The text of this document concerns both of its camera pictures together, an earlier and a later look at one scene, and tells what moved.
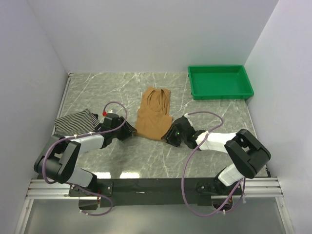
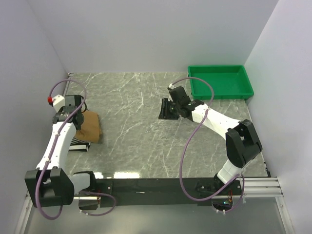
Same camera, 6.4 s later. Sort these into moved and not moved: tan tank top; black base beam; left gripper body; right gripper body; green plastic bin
Moved: right gripper body; left gripper body; tan tank top
Not moved: black base beam; green plastic bin
